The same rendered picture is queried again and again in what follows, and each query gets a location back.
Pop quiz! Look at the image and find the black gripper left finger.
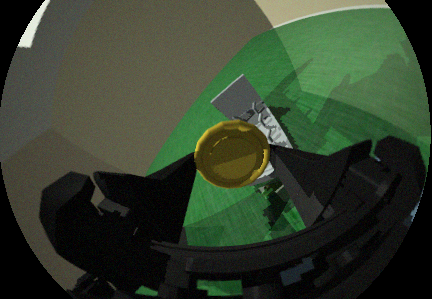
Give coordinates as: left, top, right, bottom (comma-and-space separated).
93, 153, 197, 245

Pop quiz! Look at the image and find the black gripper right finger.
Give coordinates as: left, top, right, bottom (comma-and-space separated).
269, 140, 372, 228

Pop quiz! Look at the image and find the gold round plate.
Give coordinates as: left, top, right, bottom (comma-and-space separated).
193, 120, 269, 189

